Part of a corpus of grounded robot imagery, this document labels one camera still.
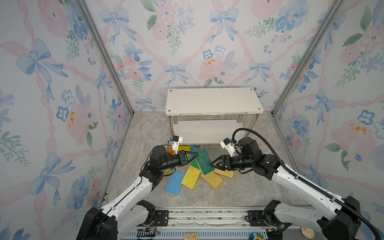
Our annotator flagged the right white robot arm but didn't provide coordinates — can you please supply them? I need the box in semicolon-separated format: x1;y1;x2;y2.
211;138;362;240

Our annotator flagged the round wooden disc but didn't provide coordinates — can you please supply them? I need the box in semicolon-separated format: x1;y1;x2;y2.
301;227;315;240

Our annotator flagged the orange sponge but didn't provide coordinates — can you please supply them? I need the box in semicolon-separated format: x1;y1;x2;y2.
167;147;175;155

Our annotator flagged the white two-tier metal shelf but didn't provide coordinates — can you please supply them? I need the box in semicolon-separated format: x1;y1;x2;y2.
166;88;264;145

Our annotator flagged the small yellow sponge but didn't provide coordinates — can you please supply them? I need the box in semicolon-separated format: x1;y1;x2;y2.
178;146;191;152

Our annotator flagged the light green sponge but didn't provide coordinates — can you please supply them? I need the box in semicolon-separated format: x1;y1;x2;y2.
190;159;200;170

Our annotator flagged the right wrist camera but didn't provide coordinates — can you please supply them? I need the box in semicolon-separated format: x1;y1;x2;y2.
220;138;241;157

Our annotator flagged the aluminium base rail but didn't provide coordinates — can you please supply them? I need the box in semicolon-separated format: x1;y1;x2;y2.
123;205;325;240

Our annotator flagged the dark green scouring sponge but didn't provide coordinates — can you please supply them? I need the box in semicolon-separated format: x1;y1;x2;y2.
196;149;215;176

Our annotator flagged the bright yellow porous sponge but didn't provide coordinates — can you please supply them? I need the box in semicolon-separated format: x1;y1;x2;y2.
181;166;201;190

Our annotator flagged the blue sponge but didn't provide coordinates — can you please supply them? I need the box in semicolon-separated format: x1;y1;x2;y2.
166;172;185;195
188;146;198;160

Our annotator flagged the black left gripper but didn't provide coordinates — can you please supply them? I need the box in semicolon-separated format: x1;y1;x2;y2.
159;151;197;173

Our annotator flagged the blue sponge back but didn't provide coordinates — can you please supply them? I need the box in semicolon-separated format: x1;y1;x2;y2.
188;146;198;160

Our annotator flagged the blue sponge front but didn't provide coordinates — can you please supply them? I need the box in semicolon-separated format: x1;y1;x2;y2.
166;172;185;195

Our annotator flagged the black corrugated cable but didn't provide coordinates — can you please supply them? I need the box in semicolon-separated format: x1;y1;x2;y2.
231;128;382;240

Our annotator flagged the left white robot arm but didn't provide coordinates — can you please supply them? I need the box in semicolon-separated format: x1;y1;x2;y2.
77;145;199;240

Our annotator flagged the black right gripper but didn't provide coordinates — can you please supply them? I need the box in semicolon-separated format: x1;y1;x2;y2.
210;156;254;173

